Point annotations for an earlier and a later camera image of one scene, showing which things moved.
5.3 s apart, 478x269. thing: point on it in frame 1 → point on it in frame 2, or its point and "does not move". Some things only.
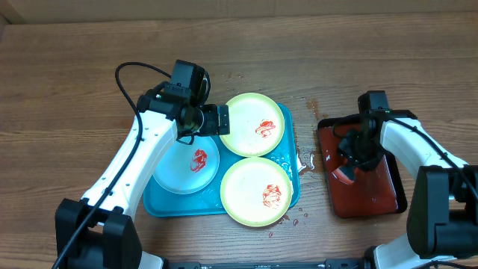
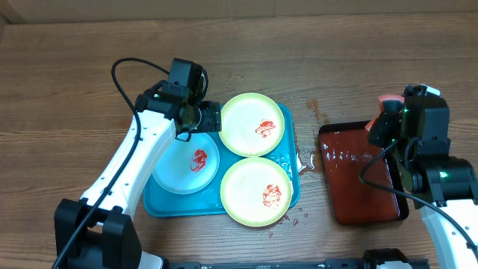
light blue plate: [188, 168] does not move
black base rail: [331, 264] does not move
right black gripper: [353, 155] → [384, 122]
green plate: [256, 125] does not move
